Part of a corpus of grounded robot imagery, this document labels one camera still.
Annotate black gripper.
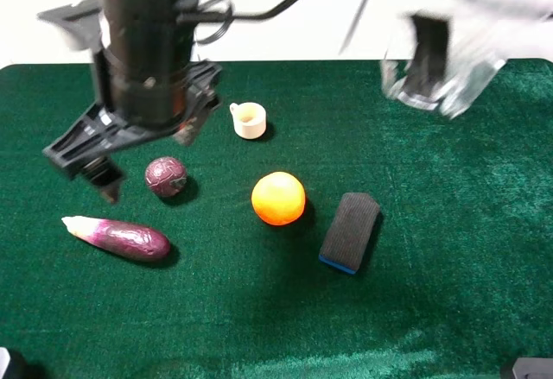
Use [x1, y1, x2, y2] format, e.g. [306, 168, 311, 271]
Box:
[42, 60, 221, 204]

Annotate purple toy eggplant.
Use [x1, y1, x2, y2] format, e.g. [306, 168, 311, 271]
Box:
[61, 216, 171, 262]

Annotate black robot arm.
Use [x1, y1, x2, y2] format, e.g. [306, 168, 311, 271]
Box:
[39, 0, 505, 203]

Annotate dark object bottom right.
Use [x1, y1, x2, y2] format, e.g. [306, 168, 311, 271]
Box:
[500, 357, 553, 379]

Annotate dark red ball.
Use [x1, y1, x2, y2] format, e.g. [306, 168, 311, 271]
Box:
[144, 156, 188, 198]

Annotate small cream cup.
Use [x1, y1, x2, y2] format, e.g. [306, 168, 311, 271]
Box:
[229, 102, 267, 140]

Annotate orange fruit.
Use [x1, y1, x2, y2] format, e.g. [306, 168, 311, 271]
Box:
[251, 172, 306, 226]

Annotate green velvet table cloth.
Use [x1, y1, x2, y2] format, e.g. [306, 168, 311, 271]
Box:
[1, 60, 552, 378]

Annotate black blue board eraser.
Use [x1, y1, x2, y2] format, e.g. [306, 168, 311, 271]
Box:
[318, 193, 382, 275]

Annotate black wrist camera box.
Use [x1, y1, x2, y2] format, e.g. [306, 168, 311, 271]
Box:
[37, 0, 102, 52]

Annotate black cable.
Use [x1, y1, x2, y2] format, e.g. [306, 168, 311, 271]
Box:
[175, 0, 381, 54]

